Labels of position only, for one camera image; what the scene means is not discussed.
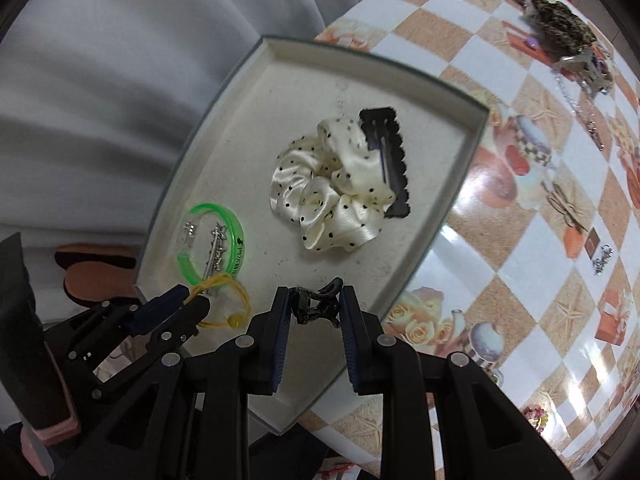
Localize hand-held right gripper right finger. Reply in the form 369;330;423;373
339;286;576;480

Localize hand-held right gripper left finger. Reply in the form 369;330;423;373
50;286;292;480

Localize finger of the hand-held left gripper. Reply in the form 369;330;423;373
91;299;212;402
64;283;191;362

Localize yellow elastic hair tie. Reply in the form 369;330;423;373
184;274;252;332

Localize dark small claw clip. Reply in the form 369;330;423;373
292;277;346;329

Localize silver rhinestone barrette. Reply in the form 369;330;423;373
200;221;229;282

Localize green translucent bracelet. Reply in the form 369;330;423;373
174;201;246;282

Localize cream polka dot scrunchie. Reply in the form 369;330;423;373
270;116;396;253

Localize black scalloped snap clips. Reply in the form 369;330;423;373
358;106;414;220

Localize grey shallow tray box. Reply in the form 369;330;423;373
134;35;491;433

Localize brown slipper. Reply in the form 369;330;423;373
54;243;137;272
64;264;139;307

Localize person's dark trouser leg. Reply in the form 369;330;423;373
0;232;82;443

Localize checkered printed tablecloth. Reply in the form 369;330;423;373
300;0;640;476

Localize white curtain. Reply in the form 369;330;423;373
0;0;361;253

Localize gold bow hair pin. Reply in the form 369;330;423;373
546;182;592;234

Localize small silver rhinestone clip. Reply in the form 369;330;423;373
592;244;617;277

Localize leopard print scrunchie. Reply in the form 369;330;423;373
524;0;599;59

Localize colourful beaded bracelet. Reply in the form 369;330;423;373
522;404;552;434

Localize silver chain with clasp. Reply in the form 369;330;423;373
552;67;609;149

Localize clear beaded bracelet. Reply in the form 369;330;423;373
589;55;615;88

